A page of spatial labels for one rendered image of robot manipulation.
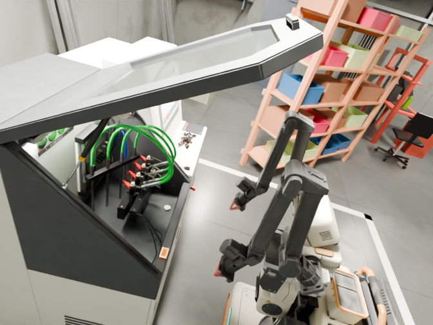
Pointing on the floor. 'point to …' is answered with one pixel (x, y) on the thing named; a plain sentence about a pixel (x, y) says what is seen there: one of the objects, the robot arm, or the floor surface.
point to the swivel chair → (423, 129)
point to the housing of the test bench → (48, 78)
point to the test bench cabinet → (86, 303)
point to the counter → (203, 98)
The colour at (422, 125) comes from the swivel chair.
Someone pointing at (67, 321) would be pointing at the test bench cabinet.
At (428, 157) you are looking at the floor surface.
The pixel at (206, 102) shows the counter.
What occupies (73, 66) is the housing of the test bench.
